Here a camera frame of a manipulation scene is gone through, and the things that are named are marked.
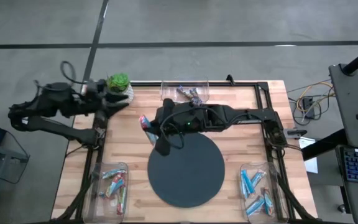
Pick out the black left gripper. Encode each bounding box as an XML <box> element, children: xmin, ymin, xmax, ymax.
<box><xmin>81</xmin><ymin>79</ymin><xmax>131</xmax><ymax>126</ymax></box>

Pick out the potted succulent white patterned pot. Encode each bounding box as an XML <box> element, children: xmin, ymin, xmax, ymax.
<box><xmin>105</xmin><ymin>73</ymin><xmax>135</xmax><ymax>104</ymax></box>

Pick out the dark grey side table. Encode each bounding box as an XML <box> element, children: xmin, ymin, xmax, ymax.
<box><xmin>328</xmin><ymin>63</ymin><xmax>358</xmax><ymax>224</ymax></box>

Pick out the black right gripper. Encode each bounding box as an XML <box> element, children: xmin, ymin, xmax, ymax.
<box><xmin>154</xmin><ymin>98</ymin><xmax>207</xmax><ymax>157</ymax></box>

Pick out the granola bar dark-blue-ended wrapper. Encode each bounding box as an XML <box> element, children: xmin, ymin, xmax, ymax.
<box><xmin>190</xmin><ymin>88</ymin><xmax>204</xmax><ymax>106</ymax></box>
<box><xmin>175</xmin><ymin>85</ymin><xmax>195</xmax><ymax>101</ymax></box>

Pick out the yellow cable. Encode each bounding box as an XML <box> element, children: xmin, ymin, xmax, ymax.
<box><xmin>295</xmin><ymin>81</ymin><xmax>335</xmax><ymax>113</ymax></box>

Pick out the white paper sheet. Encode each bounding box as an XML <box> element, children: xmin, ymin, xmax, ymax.
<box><xmin>298</xmin><ymin>136</ymin><xmax>319</xmax><ymax>174</ymax></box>

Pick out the clear plastic bin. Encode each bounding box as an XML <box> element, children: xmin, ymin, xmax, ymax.
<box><xmin>239</xmin><ymin>161</ymin><xmax>290</xmax><ymax>224</ymax></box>
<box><xmin>160</xmin><ymin>77</ymin><xmax>210</xmax><ymax>108</ymax></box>
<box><xmin>82</xmin><ymin>161</ymin><xmax>130</xmax><ymax>224</ymax></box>

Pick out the grey metal stand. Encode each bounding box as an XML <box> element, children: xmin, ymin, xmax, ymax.
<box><xmin>0</xmin><ymin>139</ymin><xmax>30</xmax><ymax>224</ymax></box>

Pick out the black diagonal stand beam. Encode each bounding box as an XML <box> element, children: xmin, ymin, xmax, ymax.
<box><xmin>301</xmin><ymin>129</ymin><xmax>349</xmax><ymax>162</ymax></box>

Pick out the round dark blue woven placemat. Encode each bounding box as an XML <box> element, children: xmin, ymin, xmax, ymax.
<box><xmin>147</xmin><ymin>132</ymin><xmax>226</xmax><ymax>208</ymax></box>

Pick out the small black clamp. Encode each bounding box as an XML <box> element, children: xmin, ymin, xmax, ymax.
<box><xmin>224</xmin><ymin>73</ymin><xmax>237</xmax><ymax>86</ymax></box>

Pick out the black power adapter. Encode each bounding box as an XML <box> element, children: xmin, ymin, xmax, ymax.
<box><xmin>301</xmin><ymin>96</ymin><xmax>316</xmax><ymax>119</ymax></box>

